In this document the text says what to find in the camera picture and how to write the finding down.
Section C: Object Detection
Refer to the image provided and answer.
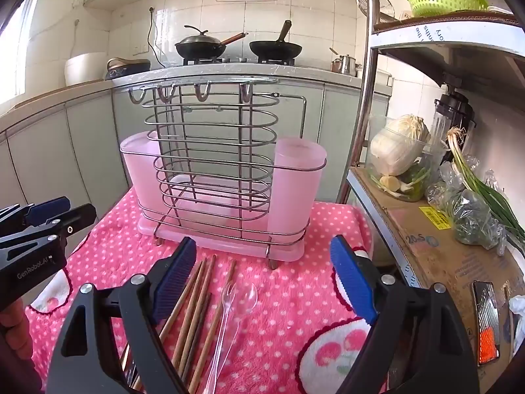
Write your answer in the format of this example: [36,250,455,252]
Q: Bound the green vegetables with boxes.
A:
[400,164,432,198]

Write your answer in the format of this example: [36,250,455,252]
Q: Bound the wide pink plastic cup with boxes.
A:
[120,130,193,230]

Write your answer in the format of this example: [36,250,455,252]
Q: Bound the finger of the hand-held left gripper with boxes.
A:
[0,197,71,230]
[0,203,98,263]

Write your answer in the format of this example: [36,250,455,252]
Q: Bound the steel wire utensil rack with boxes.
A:
[128,77,311,271]

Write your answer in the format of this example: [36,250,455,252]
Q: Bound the dark wooden chopstick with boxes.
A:
[180,293,213,380]

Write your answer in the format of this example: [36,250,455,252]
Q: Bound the metal grater with orange handle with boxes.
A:
[472,281,501,367]

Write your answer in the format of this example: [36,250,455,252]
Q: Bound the black frying pan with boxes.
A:
[249,20,303,60]

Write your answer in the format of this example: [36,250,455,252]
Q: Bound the clear plastic bowl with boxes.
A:
[366,114,451,203]

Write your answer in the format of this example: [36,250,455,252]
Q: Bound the clear plastic bag of greens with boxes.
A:
[426,156,511,252]

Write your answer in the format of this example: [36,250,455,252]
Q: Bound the pink polka-dot blanket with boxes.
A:
[25,189,390,394]

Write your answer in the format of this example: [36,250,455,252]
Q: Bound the steel shelf rack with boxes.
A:
[340,0,525,394]

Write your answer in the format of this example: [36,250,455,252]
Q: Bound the clear plastic fork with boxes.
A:
[204,283,238,394]

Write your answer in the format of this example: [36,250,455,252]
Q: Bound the black induction cooker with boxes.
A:
[102,63,152,81]

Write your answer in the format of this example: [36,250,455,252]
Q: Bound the flattened cardboard sheet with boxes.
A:
[372,10,525,57]
[352,166,525,394]

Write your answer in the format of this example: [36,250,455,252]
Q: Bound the black power cord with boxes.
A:
[148,7,165,69]

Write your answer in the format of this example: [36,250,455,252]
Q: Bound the tall pink plastic cup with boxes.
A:
[268,137,327,234]

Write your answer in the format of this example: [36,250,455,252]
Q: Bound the pale green kitchen counter cabinets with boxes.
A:
[0,66,392,222]

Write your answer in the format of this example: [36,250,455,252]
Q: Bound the clear plastic spoon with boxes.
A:
[203,282,259,394]

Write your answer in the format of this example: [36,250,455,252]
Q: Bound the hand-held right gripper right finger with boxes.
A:
[330,235,480,394]

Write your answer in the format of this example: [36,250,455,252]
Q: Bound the window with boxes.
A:
[0,0,47,107]

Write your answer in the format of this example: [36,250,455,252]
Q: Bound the ginger piece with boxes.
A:
[379,175,402,194]

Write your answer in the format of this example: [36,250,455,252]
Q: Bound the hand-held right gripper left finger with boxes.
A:
[45,236,198,394]

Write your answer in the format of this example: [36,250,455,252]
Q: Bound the black wok with lid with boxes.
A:
[175,25,249,60]

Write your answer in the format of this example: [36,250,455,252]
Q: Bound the gas stove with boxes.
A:
[182,55,296,67]

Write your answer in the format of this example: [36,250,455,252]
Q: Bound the person's left hand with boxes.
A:
[0,300,34,362]

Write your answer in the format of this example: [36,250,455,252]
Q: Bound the napa cabbage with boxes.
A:
[370,114,431,177]

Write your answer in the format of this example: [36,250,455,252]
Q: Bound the pink plastic drip tray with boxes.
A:
[137,174,306,262]

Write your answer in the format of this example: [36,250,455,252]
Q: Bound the white rice cooker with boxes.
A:
[65,52,109,87]

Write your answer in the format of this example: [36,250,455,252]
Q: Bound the brown flat dish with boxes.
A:
[107,57,151,71]

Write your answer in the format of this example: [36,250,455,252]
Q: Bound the wire mesh strainer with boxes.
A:
[357,0,395,24]

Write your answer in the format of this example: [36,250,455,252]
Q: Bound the white crumpled paper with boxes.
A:
[508,295,525,356]

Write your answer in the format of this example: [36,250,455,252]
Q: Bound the green onions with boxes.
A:
[446,127,525,249]

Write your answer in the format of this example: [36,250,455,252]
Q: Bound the black blender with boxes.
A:
[430,72,477,157]

